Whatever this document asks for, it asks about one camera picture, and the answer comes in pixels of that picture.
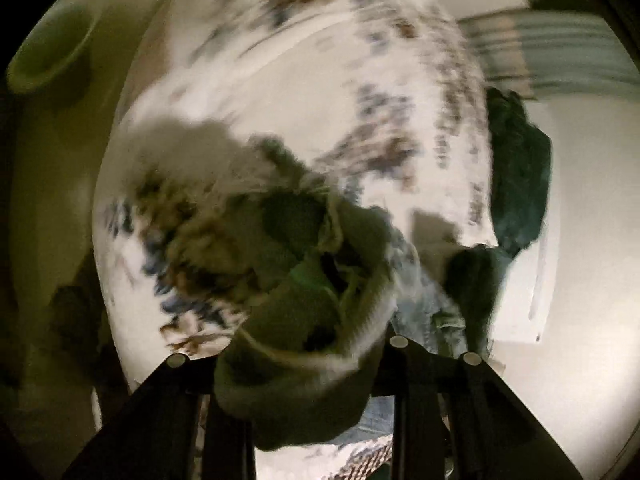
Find white headboard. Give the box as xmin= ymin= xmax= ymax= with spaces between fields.
xmin=489 ymin=222 xmax=558 ymax=344

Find grey striped curtain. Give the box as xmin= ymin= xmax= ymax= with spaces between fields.
xmin=459 ymin=9 xmax=639 ymax=100

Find ripped denim shorts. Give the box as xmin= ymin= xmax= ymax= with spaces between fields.
xmin=199 ymin=131 xmax=482 ymax=453

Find floral bed sheet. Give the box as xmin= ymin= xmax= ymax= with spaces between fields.
xmin=92 ymin=0 xmax=497 ymax=389

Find dark green blanket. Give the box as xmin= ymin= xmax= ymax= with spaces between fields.
xmin=444 ymin=88 xmax=552 ymax=358

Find white bucket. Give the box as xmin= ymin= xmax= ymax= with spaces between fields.
xmin=6 ymin=1 xmax=98 ymax=102

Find checkered brown blanket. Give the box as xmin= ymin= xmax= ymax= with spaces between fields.
xmin=333 ymin=434 xmax=393 ymax=480

